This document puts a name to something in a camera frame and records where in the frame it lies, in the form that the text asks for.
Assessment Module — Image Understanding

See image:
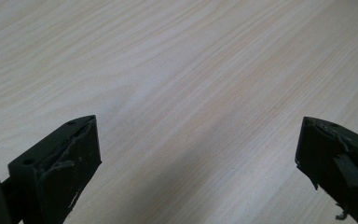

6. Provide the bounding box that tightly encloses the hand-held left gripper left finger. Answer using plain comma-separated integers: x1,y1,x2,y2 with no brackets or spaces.
0,114,103,224

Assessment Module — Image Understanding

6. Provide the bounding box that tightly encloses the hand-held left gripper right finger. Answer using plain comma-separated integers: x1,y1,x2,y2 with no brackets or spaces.
294,116,358,224

